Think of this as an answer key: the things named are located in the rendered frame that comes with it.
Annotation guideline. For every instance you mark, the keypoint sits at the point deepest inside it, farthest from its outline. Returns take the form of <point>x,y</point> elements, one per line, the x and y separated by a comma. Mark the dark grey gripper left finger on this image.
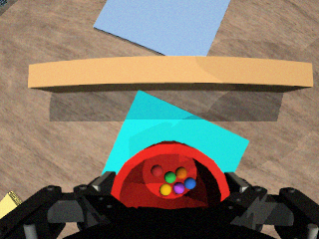
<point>29,220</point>

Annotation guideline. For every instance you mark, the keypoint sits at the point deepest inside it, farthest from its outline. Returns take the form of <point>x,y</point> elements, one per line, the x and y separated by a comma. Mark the purple marble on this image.
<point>178,188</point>

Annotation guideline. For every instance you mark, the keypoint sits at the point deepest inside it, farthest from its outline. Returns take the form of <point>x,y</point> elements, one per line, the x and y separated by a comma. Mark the blue marble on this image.
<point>189,183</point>

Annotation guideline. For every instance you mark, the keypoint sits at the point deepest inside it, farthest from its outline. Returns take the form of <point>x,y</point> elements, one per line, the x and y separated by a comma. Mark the green marble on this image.
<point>169,177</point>

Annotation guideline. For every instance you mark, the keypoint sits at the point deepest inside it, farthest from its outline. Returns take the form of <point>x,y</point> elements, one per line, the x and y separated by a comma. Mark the yellow marble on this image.
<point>165,189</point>

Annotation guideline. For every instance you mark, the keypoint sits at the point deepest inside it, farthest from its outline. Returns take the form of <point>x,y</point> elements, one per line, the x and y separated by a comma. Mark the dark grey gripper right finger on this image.
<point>277,210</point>

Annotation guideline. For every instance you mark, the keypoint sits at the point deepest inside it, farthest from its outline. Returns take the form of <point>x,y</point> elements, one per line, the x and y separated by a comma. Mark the yellow sticky-note pad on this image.
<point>8,203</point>

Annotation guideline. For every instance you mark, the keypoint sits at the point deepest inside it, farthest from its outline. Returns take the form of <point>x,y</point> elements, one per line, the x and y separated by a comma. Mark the orange marble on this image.
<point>181,172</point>

